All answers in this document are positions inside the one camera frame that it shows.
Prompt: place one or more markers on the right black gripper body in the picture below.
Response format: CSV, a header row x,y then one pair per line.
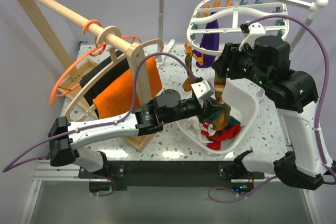
x,y
242,62

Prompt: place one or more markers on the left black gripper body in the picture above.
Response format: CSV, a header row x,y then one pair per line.
x,y
190,109

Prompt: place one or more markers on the white sock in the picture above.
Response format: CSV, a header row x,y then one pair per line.
x,y
196,127

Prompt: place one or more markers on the striped olive sock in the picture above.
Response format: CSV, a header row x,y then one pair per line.
x,y
190,79
219,85

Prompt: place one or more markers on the red santa sock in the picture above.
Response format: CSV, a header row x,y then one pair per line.
x,y
215,145
228,132

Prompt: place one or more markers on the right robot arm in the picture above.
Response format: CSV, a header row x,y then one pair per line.
x,y
295,96

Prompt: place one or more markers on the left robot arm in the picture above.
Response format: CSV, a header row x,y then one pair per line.
x,y
69,140

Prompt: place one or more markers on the white clip sock hanger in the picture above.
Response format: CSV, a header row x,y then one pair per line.
x,y
229,14

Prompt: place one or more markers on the wooden hanger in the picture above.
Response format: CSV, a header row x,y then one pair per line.
x,y
116,57

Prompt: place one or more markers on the purple sock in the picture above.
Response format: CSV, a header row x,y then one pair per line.
x,y
209,42

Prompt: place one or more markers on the white plastic basin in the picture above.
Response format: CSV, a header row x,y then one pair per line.
x,y
244,108

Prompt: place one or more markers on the orange cloth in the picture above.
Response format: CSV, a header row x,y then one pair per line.
x,y
116,98

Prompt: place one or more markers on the white drying rack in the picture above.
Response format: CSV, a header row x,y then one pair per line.
x,y
296,11

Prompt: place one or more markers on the black cloth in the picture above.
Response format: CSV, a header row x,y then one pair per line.
x,y
103,82

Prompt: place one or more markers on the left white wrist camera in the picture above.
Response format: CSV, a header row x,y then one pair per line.
x,y
203,90

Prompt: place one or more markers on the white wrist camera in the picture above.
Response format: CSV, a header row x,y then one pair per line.
x,y
203,90
251,33

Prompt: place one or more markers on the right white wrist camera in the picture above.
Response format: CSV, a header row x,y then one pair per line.
x,y
251,33

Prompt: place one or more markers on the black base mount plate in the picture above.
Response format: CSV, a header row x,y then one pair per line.
x,y
127,174

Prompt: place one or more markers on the aluminium frame rail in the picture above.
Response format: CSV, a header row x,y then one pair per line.
x,y
45,172

